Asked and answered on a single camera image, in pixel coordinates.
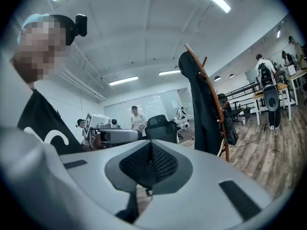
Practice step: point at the person's black t-shirt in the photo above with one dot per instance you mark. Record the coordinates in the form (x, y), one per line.
(45, 126)

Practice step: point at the black metal railing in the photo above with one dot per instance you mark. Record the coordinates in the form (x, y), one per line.
(239, 91)

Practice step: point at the black mesh office chair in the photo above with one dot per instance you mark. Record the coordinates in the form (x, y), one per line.
(160, 128)

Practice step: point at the grey oval backpack device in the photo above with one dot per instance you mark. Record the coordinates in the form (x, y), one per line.
(271, 98)

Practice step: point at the wooden desk with white legs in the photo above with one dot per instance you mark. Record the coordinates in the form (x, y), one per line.
(259, 93)
(298, 75)

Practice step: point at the white box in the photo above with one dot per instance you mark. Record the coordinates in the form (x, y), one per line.
(291, 70)

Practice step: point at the dark waste bin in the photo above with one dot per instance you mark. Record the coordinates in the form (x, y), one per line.
(247, 113)

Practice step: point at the black and white backpack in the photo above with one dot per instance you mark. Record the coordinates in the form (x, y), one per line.
(265, 74)

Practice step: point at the white paper notice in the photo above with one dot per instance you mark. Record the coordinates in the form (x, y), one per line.
(173, 104)

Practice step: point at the dome pendant lamp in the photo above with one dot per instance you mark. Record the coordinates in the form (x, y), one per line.
(231, 76)
(217, 78)

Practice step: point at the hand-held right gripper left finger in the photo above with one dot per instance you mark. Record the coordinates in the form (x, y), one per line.
(84, 181)

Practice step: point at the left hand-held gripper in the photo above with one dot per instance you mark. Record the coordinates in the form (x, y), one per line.
(96, 121)

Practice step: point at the white and black robot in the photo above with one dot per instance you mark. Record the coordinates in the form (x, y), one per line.
(181, 112)

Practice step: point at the black hanging coat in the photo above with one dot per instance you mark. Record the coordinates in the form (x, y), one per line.
(204, 109)

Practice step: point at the brown wooden coat rack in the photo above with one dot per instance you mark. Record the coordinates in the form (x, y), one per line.
(213, 92)

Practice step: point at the person's head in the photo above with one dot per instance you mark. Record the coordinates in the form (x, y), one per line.
(40, 54)

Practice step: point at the pale head covering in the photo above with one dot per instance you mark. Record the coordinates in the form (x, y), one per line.
(33, 20)

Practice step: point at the black head-mounted camera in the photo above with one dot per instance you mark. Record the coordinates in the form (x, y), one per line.
(81, 25)

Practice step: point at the person's left forearm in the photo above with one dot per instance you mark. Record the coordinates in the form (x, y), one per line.
(96, 144)

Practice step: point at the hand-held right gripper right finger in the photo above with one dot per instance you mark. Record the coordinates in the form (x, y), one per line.
(204, 176)

